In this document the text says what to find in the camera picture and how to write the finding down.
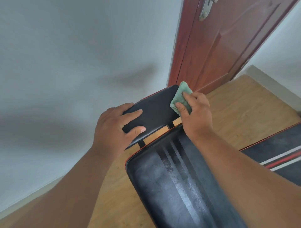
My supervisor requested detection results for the person's left hand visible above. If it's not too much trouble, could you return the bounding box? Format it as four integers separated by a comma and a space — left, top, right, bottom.
92, 103, 147, 161

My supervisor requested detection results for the person's right hand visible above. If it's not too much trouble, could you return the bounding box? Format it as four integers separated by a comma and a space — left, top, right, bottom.
175, 92, 213, 141

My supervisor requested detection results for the green cleaning cloth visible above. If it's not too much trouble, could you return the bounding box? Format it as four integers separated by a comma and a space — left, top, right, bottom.
170, 81, 193, 117

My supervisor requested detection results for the black weight bench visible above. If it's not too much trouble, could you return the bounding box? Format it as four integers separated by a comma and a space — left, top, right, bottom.
122, 84, 247, 228

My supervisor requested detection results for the person's left forearm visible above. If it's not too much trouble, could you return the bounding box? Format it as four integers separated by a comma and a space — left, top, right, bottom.
9, 147, 118, 228

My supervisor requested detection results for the person's right forearm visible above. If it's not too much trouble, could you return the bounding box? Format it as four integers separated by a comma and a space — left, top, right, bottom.
192, 128, 301, 228

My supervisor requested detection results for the red-brown wooden door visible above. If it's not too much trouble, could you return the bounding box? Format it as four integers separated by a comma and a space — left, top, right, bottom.
167, 0, 299, 96

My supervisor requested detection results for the striped black sit-up bench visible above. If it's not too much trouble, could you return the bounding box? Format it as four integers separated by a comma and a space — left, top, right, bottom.
240, 122, 301, 187

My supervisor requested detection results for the silver door handle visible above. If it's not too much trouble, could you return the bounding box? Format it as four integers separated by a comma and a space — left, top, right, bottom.
198, 0, 218, 22

